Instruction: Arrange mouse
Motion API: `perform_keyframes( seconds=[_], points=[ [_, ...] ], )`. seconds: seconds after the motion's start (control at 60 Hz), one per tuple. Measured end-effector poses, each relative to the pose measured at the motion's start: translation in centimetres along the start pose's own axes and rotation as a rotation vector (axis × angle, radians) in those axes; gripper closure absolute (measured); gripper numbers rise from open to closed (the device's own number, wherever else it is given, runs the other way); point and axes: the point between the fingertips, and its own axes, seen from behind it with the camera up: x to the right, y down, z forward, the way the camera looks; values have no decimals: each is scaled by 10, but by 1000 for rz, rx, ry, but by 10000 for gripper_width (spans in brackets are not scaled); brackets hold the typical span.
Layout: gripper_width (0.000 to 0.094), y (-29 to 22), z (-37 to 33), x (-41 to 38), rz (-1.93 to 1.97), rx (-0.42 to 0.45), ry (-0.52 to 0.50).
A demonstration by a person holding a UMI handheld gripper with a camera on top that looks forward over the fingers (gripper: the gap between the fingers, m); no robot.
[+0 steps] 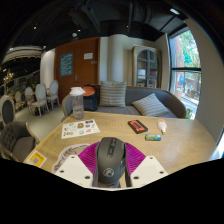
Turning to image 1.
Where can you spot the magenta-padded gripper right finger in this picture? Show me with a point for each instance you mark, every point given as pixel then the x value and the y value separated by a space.
pixel 148 168

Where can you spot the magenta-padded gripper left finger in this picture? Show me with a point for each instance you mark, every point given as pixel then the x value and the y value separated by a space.
pixel 75 168

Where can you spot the black computer mouse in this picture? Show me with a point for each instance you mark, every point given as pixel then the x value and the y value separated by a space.
pixel 109 163

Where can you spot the small green and blue pack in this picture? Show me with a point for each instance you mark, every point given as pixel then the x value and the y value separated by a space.
pixel 153 137

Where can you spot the white sticker sheet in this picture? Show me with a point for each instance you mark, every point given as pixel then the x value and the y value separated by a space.
pixel 80 128

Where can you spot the yellow square sticker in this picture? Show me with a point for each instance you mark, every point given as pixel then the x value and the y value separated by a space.
pixel 36 159

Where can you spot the black and red case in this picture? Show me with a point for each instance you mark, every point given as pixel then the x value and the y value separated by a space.
pixel 137 126

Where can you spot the small white tube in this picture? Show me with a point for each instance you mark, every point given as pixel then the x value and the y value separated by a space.
pixel 162 126

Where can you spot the grey round-back chair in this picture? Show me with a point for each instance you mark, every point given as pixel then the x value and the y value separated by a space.
pixel 67 106

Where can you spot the flat-lying grey striped cushion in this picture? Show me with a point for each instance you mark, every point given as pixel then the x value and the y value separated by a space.
pixel 150 105

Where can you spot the clear bottle with white lid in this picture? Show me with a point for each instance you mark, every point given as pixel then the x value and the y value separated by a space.
pixel 78 105

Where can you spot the grey tufted armchair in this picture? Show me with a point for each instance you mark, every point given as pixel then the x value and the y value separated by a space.
pixel 16 140

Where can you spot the grey sofa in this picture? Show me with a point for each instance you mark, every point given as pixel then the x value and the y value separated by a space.
pixel 173 103

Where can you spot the black and orange backpack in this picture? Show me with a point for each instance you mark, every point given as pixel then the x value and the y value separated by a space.
pixel 90 100

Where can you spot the group of white chairs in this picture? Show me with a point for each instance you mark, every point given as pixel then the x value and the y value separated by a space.
pixel 40 96

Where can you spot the upright grey striped cushion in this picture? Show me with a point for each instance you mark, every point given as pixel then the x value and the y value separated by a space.
pixel 113 94

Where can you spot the dark oval-back chair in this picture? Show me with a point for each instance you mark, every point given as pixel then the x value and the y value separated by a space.
pixel 7 110

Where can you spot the brown wooden door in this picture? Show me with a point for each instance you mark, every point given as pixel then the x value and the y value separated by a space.
pixel 83 71

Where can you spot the arched wooden cabinet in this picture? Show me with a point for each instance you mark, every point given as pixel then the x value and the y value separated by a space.
pixel 146 66

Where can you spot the blue poster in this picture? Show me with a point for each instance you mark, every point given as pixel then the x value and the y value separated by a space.
pixel 66 64

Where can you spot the white door sign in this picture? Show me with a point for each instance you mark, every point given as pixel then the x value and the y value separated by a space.
pixel 88 56

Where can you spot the large glass window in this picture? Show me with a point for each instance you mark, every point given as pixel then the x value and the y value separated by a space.
pixel 185 53

